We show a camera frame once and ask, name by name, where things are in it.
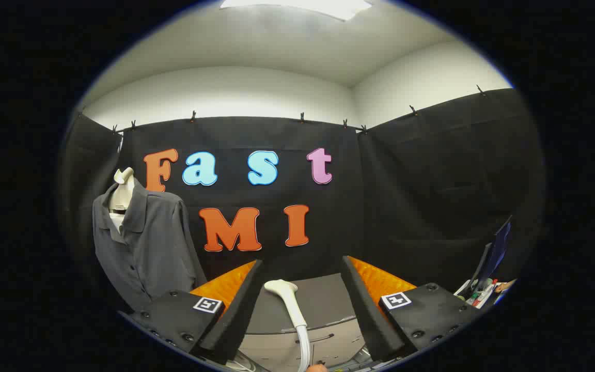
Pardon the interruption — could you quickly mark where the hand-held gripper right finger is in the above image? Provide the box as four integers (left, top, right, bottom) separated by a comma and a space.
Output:
340, 256, 484, 362

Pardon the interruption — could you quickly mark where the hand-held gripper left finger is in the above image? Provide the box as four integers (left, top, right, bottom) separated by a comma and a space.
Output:
118, 260, 264, 365

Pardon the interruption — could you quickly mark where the white garment steamer head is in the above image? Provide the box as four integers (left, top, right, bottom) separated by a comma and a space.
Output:
264, 279, 312, 371

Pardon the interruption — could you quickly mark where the grey button shirt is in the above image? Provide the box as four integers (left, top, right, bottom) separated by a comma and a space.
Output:
92, 178, 208, 311

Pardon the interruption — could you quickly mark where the grey top cabinet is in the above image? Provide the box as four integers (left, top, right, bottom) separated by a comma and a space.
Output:
238, 273, 375, 372

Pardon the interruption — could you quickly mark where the white side table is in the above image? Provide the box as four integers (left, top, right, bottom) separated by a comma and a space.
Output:
455, 278, 516, 311

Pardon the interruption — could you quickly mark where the black backdrop cloth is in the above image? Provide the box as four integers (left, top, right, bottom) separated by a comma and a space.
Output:
60, 88, 546, 321

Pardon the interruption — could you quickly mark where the dark computer monitor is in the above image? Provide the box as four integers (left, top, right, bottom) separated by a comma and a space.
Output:
476, 216, 512, 290

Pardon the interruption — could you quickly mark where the ceiling light panel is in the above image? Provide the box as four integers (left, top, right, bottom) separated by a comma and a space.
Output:
219, 0, 373, 21

